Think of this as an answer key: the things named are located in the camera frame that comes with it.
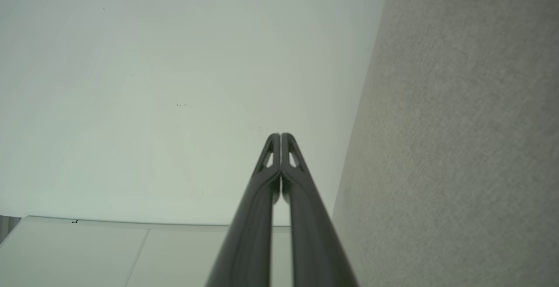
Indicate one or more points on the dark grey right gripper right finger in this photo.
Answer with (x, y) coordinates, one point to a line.
(314, 252)

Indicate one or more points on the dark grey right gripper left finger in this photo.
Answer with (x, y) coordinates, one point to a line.
(249, 243)

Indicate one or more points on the grey fabric sofa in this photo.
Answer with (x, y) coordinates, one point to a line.
(458, 125)

